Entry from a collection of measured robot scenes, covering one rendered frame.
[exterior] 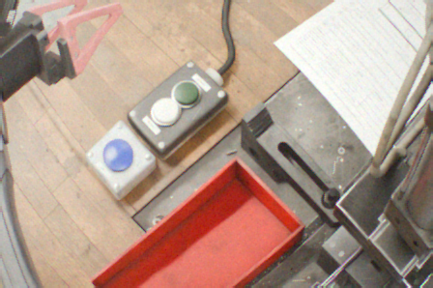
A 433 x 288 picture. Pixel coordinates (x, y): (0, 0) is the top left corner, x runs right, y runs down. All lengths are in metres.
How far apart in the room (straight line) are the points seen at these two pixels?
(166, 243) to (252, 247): 0.10
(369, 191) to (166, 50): 0.43
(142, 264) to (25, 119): 0.27
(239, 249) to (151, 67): 0.26
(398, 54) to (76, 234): 0.53
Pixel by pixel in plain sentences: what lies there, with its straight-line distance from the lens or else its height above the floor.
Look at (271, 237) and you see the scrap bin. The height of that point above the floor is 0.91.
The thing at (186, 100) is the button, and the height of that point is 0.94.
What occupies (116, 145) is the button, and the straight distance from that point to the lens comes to 1.31.
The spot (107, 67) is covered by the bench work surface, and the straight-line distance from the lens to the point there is 1.40.
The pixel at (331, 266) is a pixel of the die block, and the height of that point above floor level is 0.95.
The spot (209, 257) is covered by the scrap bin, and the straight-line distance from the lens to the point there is 1.30.
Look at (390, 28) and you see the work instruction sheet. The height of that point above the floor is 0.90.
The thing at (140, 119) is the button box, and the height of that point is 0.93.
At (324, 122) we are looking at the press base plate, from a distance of 1.37.
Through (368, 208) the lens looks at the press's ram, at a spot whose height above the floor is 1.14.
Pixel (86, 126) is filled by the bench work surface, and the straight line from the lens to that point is 1.37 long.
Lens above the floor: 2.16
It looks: 69 degrees down
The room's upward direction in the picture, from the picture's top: straight up
